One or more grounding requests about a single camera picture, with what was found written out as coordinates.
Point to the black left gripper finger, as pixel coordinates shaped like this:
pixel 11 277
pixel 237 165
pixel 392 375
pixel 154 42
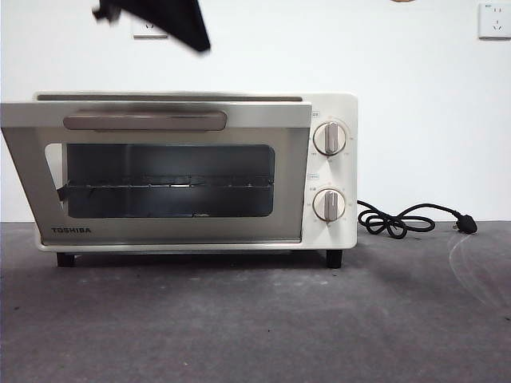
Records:
pixel 167 20

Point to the white oven temperature knob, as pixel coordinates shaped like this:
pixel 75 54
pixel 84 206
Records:
pixel 329 138

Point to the white Toshiba toaster oven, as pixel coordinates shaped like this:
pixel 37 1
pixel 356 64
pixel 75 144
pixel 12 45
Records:
pixel 339 175

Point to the white oven timer knob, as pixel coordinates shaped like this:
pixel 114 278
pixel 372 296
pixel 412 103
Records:
pixel 329 205

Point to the white wall socket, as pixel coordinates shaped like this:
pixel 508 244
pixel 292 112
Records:
pixel 495 22
pixel 147 34

